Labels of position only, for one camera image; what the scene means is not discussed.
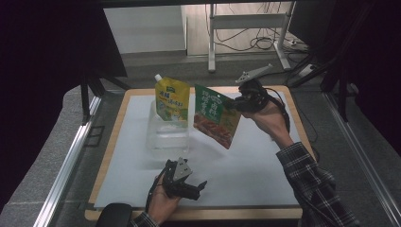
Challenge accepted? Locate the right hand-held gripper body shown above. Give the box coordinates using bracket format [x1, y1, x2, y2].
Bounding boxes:
[235, 63, 274, 114]

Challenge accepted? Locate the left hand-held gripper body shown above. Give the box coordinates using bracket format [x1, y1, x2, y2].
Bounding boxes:
[162, 157, 199, 200]

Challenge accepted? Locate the green and red seasoning pouch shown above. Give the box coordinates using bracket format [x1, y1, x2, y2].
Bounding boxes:
[192, 83, 243, 150]

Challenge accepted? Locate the clear plastic container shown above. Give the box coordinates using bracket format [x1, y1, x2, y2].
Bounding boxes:
[146, 99, 191, 159]

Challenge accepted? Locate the yellow spouted pouch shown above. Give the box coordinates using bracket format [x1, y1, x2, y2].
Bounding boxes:
[153, 73, 191, 123]

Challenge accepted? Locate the person's left hand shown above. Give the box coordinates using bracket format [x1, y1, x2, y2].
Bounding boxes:
[147, 174, 183, 226]

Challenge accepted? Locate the person's right hand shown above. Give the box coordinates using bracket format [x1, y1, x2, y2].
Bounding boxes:
[241, 99, 295, 149]

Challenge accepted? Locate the white table mat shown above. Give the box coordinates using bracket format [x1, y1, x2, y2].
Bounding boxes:
[94, 91, 308, 209]

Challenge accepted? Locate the white power strip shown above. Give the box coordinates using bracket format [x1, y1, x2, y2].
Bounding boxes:
[297, 63, 317, 79]

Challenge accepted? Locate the dark rounded object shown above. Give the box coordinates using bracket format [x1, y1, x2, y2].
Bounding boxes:
[95, 202, 133, 227]

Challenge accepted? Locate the black metal stand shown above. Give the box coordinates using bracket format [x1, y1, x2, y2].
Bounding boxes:
[288, 55, 358, 123]

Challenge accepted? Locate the white panel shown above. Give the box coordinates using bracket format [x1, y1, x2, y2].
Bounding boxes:
[102, 5, 187, 55]

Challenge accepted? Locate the black tripod stand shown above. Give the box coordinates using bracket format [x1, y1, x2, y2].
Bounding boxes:
[79, 67, 131, 126]

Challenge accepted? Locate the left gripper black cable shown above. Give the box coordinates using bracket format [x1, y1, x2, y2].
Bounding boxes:
[145, 166, 171, 213]

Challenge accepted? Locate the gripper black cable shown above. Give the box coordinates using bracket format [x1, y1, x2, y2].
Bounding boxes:
[263, 86, 291, 134]
[145, 166, 171, 213]

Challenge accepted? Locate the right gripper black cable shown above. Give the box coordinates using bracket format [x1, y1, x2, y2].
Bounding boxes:
[263, 86, 291, 134]

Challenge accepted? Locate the tangle of black floor cables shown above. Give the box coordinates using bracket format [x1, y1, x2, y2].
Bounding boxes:
[215, 3, 305, 53]

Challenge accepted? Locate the white metal desk frame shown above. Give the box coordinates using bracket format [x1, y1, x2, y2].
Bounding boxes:
[206, 2, 298, 73]

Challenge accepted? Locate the black floor bracket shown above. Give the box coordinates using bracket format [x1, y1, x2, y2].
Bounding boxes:
[84, 125, 106, 148]

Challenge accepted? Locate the aluminium rail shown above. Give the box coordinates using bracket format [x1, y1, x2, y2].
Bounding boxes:
[33, 95, 102, 227]
[323, 92, 401, 227]

